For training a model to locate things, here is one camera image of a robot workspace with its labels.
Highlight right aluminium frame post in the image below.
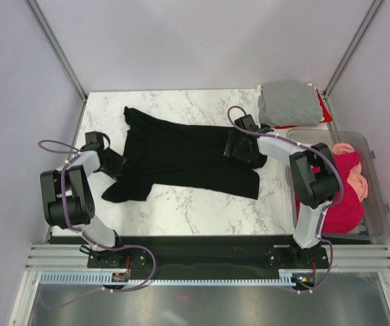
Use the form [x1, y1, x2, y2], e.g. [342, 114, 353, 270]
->
[322, 0, 386, 99]

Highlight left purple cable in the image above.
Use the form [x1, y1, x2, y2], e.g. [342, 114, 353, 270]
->
[37, 139, 157, 310]

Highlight left aluminium frame post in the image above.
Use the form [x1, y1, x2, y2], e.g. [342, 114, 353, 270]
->
[24, 0, 88, 104]

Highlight slotted white cable duct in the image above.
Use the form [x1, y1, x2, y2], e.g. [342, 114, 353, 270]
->
[39, 270, 316, 287]

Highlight black t-shirt blue logo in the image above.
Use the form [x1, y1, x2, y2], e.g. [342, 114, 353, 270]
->
[101, 107, 267, 203]

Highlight purple cable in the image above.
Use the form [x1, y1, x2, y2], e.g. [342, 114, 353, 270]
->
[37, 139, 157, 310]
[227, 105, 345, 293]

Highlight clear plastic bin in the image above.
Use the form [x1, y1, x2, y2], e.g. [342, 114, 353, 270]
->
[286, 128, 390, 243]

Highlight aluminium frame post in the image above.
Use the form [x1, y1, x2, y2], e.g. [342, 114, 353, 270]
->
[322, 0, 386, 99]
[24, 0, 88, 104]

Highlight magenta t-shirt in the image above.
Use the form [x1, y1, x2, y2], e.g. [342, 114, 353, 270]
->
[295, 151, 366, 235]

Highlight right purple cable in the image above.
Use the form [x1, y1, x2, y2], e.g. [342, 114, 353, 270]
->
[227, 105, 345, 293]

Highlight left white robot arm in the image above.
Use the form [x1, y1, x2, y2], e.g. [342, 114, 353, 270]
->
[39, 151, 127, 267]

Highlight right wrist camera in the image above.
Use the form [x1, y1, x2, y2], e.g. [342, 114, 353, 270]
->
[234, 114, 260, 132]

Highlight salmon pink t-shirt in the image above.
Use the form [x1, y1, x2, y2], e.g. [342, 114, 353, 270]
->
[332, 143, 368, 202]

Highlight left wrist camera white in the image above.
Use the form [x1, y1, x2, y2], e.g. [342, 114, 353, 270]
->
[82, 131, 111, 151]

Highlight folded red t-shirt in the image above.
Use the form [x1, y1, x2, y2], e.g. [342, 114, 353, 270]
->
[274, 87, 333, 130]

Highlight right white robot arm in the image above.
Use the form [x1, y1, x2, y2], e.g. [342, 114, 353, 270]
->
[224, 129, 344, 268]

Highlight folded grey t-shirt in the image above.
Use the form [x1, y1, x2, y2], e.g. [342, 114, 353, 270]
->
[258, 80, 323, 128]

